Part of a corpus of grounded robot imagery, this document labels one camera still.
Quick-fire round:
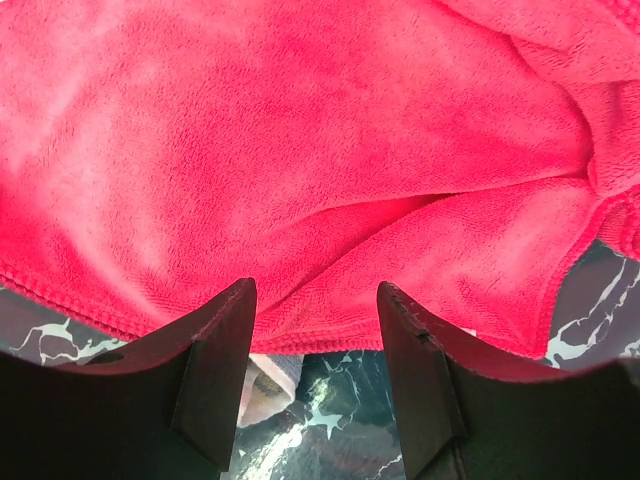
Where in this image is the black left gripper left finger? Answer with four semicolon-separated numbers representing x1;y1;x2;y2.
1;278;257;479

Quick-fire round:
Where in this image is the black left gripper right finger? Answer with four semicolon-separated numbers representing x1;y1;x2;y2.
377;282;639;479

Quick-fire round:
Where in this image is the red towel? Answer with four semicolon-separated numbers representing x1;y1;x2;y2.
1;1;639;358

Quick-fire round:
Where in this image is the white striped cloth in basket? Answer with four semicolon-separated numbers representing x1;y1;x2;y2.
237;354;304;428

